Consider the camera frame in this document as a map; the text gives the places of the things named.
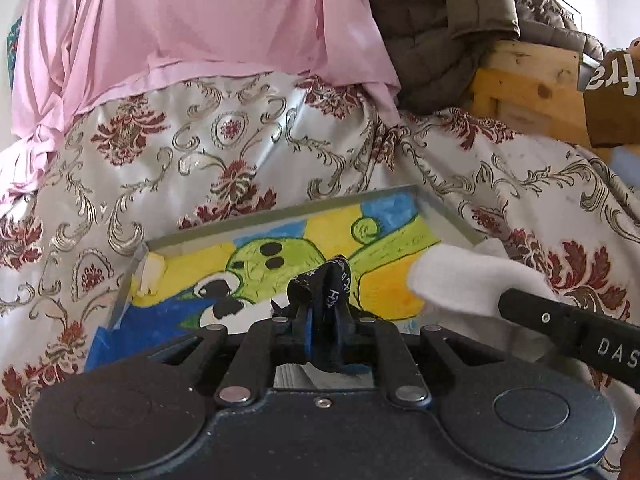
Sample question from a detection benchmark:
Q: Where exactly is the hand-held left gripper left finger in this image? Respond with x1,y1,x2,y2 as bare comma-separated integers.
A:
146,304,316,408

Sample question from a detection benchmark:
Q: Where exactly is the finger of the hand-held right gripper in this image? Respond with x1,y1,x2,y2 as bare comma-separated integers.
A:
497,287,582,352

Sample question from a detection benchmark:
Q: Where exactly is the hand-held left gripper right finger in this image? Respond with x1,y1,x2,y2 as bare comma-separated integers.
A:
332,304,502,407

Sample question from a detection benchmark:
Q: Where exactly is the black printed cloth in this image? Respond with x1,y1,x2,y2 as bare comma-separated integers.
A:
287,256,373,376

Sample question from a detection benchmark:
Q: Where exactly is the white quilted baby cloth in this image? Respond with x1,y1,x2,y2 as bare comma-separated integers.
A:
407,237,561,361

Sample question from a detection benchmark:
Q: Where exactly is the clear tray with colourful drawing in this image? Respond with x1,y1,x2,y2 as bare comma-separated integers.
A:
85,185,488,376

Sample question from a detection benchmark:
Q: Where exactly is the light blue cloth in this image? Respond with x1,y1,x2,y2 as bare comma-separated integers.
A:
611,144,640,183

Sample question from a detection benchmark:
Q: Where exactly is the floral satin blanket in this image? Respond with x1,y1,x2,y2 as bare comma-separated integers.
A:
0,72,640,480

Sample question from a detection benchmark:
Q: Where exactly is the brown lettered cloth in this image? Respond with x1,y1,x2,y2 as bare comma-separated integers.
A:
582,37,640,148

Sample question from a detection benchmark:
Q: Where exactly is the brown quilted jacket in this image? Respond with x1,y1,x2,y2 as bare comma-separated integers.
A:
362,0,608,116

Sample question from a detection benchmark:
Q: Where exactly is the pink bed sheet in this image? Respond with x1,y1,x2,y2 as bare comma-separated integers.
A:
0,0,431,206

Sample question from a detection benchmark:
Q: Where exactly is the wooden bed frame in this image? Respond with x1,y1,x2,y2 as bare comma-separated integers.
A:
467,40,613,161

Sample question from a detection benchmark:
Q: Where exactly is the teal wall poster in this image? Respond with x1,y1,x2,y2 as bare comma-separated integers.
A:
5,15,24,57

